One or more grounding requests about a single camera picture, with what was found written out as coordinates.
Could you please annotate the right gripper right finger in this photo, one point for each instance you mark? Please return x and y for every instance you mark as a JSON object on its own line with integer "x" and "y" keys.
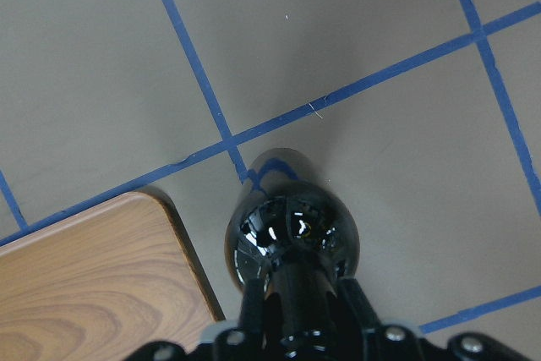
{"x": 356, "y": 307}

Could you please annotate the wooden tray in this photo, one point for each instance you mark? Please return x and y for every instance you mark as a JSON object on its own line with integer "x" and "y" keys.
{"x": 101, "y": 283}

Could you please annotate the dark wine bottle carried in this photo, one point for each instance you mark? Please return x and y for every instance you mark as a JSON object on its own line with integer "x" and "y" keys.
{"x": 299, "y": 238}

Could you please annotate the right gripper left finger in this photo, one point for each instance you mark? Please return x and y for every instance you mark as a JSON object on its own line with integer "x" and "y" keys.
{"x": 250, "y": 320}

